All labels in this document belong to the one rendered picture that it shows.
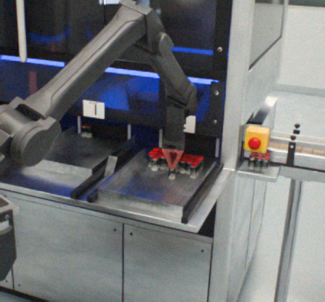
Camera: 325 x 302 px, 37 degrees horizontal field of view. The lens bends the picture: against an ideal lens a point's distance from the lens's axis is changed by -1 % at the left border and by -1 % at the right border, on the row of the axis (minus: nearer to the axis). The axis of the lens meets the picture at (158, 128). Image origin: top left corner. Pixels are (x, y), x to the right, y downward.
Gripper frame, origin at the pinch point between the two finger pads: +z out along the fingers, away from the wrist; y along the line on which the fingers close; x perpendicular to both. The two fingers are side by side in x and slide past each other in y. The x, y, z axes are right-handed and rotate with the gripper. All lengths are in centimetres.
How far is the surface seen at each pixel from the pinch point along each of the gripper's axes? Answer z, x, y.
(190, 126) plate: -8.4, -4.3, 14.2
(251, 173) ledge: 4.9, -25.7, 9.3
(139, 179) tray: 4.7, 10.0, -2.7
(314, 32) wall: 11, -127, 458
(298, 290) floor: 92, -61, 68
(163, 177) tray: 4.7, 2.8, 0.3
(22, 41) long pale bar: -33, 56, 22
